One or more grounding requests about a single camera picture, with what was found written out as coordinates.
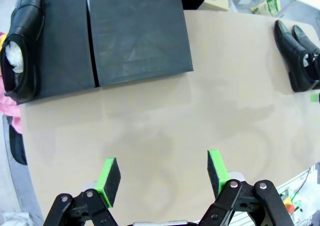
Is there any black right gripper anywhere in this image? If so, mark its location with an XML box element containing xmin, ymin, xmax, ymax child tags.
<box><xmin>309</xmin><ymin>52</ymin><xmax>320</xmax><ymax>103</ymax></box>

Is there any pink cloth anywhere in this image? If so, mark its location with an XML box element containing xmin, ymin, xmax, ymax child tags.
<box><xmin>0</xmin><ymin>32</ymin><xmax>24</xmax><ymax>135</ymax></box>

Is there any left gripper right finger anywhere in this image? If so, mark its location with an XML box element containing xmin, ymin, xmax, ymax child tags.
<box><xmin>197</xmin><ymin>149</ymin><xmax>295</xmax><ymax>226</ymax></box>

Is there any clear plastic container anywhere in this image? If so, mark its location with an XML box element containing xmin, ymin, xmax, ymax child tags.
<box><xmin>228</xmin><ymin>0</ymin><xmax>266</xmax><ymax>13</ymax></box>

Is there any black shoe stand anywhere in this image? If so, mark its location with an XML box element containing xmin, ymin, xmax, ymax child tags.
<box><xmin>88</xmin><ymin>0</ymin><xmax>195</xmax><ymax>88</ymax></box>
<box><xmin>14</xmin><ymin>0</ymin><xmax>98</xmax><ymax>105</ymax></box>

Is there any green white package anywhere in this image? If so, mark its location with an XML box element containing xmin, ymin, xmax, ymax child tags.
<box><xmin>251</xmin><ymin>0</ymin><xmax>281</xmax><ymax>17</ymax></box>

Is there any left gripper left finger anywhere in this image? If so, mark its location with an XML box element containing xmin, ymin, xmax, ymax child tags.
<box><xmin>43</xmin><ymin>157</ymin><xmax>122</xmax><ymax>226</ymax></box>

